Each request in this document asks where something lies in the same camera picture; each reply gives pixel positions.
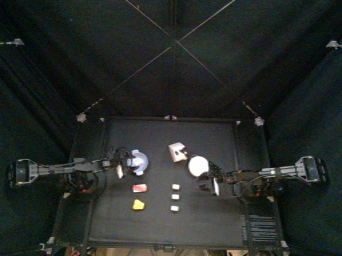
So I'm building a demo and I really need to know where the salmon sushi piece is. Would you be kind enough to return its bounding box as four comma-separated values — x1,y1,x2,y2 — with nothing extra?
130,183,148,194

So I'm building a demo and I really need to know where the yellow toy food piece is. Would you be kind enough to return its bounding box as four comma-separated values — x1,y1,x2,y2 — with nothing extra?
130,199,146,212

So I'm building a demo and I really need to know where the white oval plate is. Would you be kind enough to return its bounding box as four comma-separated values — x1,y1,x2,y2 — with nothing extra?
186,155,211,178

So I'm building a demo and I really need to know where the blue and white toy bowl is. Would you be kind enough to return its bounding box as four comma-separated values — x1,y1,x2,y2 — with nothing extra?
125,149,150,177

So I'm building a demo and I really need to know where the white text label sticker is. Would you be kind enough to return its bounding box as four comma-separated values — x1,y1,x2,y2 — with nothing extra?
247,214,280,246

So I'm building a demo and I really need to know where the thin diagonal cord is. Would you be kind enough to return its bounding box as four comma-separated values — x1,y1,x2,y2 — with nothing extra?
81,0,236,116
122,0,260,118

